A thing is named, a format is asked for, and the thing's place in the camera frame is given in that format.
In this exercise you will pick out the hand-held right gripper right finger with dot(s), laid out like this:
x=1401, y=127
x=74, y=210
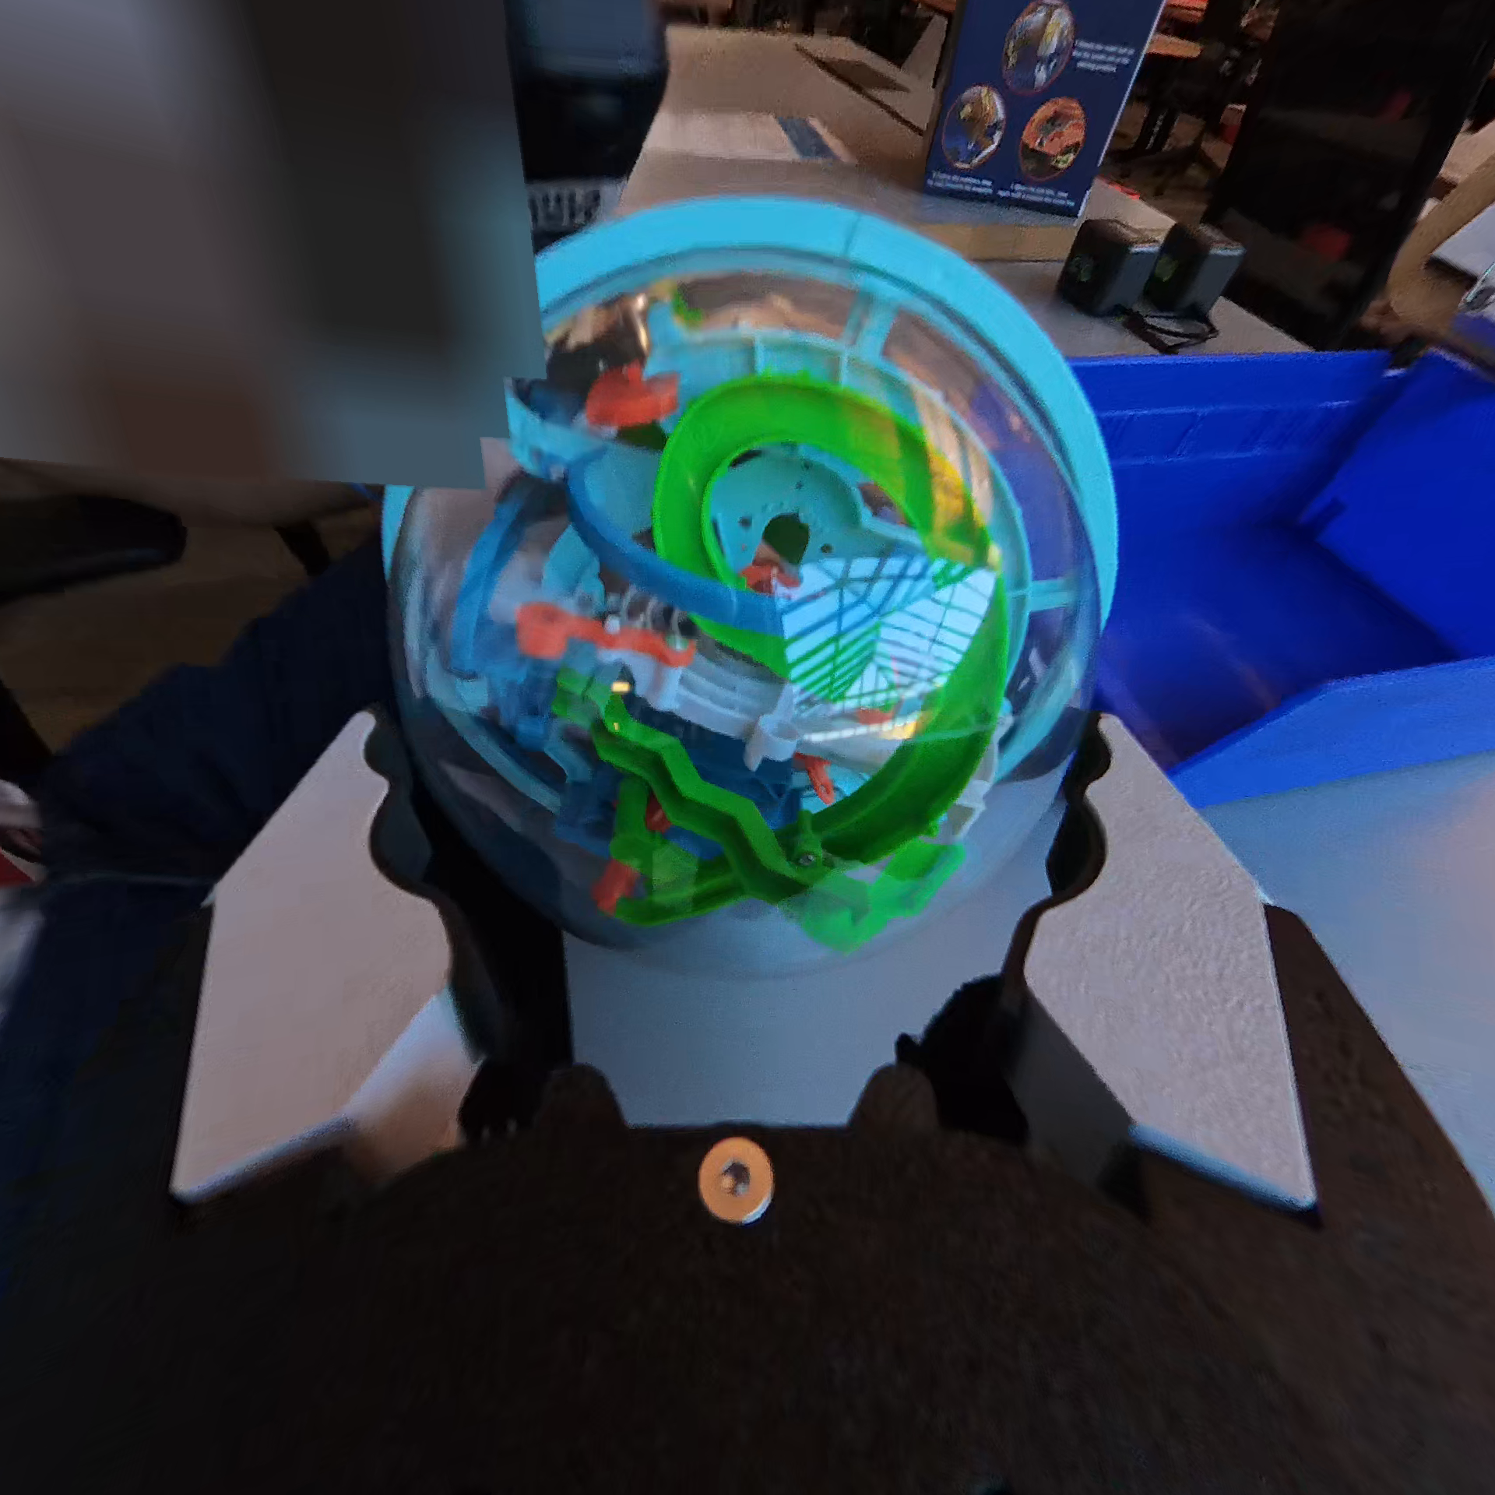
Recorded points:
x=1168, y=958

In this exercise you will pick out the dark upright panel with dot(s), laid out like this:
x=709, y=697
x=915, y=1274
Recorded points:
x=1343, y=151

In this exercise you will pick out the person's dark blue pants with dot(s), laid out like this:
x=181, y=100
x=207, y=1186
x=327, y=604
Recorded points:
x=177, y=771

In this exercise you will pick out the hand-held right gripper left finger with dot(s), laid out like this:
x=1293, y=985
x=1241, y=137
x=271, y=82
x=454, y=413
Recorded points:
x=305, y=958

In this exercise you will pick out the clear maze ball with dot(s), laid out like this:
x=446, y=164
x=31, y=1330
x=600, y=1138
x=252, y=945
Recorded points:
x=819, y=525

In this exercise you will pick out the blue plastic bin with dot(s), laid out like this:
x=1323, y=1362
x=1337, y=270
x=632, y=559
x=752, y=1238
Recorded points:
x=1285, y=525

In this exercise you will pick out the blue picture printed box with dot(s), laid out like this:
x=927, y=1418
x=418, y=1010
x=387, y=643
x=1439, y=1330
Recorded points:
x=1040, y=105

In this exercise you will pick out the small black box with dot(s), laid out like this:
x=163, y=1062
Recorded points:
x=1104, y=268
x=1199, y=270

